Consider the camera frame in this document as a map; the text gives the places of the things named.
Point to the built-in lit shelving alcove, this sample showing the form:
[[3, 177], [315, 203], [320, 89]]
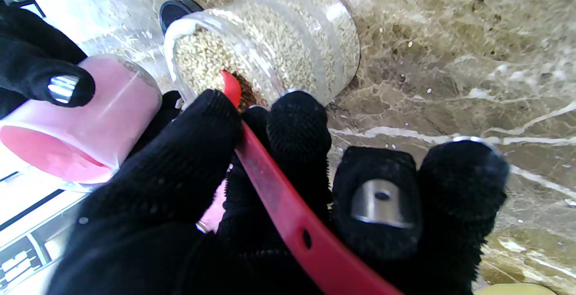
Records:
[[27, 250]]

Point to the clear grain jar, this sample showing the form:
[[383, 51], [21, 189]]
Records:
[[279, 38]]

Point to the red plastic measuring spoon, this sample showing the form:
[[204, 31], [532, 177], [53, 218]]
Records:
[[288, 209]]

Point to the yellow plastic bowl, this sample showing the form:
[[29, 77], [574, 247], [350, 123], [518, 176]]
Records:
[[513, 289]]

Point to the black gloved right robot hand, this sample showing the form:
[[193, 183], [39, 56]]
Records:
[[27, 56]]

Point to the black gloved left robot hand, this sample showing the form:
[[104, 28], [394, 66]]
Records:
[[157, 218]]

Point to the pink plastic measuring cup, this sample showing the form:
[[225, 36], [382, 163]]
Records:
[[90, 128]]

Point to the black round jar lid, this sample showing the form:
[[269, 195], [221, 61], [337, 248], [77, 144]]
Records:
[[177, 9]]

